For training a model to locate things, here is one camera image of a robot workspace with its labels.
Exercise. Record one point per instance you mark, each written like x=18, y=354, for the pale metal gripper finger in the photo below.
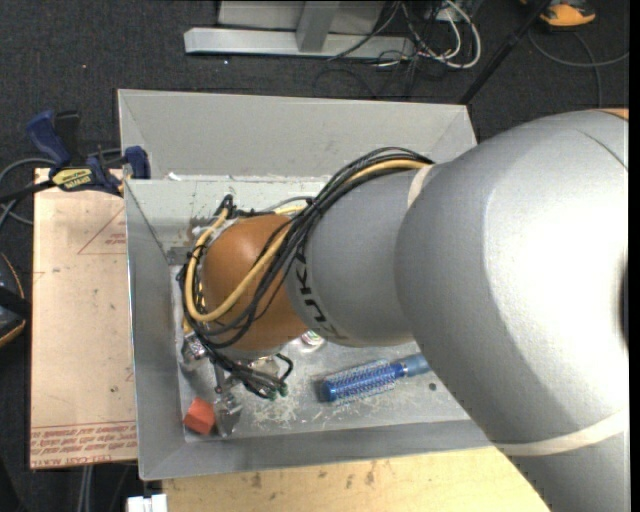
x=229, y=415

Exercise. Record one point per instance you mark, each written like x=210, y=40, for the orange-red block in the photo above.
x=200, y=416

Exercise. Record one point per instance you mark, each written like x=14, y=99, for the black cylinder on white bracket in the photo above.
x=219, y=379

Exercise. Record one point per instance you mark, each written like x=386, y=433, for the clear glass object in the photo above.
x=312, y=341

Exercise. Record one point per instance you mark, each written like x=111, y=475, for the grey metal bin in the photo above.
x=280, y=135

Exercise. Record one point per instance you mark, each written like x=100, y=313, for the brown cardboard board, red print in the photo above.
x=80, y=320

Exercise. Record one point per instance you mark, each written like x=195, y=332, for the blue round hairbrush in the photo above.
x=360, y=381

